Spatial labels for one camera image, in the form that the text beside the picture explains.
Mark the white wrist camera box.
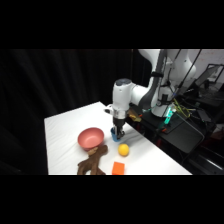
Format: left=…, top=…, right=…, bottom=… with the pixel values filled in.
left=104, top=105, right=115, bottom=117

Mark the blue plastic cup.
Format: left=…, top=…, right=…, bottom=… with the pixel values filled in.
left=110, top=127, right=123, bottom=143

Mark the brown plush toy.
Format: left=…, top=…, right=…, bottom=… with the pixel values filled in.
left=76, top=144, right=110, bottom=176

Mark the black robot stand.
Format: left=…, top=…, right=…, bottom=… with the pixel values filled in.
left=124, top=99, right=206, bottom=158

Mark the pink plastic bowl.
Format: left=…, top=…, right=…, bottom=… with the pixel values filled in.
left=77, top=127, right=105, bottom=150

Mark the tan wrist cable bracket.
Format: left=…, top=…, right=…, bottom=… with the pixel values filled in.
left=127, top=111, right=144, bottom=123

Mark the yellow ball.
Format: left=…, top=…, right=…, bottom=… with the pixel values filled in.
left=117, top=143, right=131, bottom=157

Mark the yellow-green cable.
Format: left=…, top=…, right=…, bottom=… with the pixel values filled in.
left=172, top=98, right=193, bottom=120

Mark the orange block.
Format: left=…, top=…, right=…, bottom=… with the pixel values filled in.
left=111, top=161, right=126, bottom=176

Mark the green light strip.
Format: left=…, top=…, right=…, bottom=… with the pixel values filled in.
left=163, top=106, right=177, bottom=128

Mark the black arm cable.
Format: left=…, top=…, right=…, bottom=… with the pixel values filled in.
left=139, top=49, right=168, bottom=113

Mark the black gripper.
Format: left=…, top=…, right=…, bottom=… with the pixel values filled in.
left=112, top=116, right=128, bottom=140

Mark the black curtain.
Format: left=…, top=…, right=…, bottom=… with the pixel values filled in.
left=0, top=49, right=154, bottom=176

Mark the dark computer monitor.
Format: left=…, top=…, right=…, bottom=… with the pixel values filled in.
left=194, top=63, right=224, bottom=90

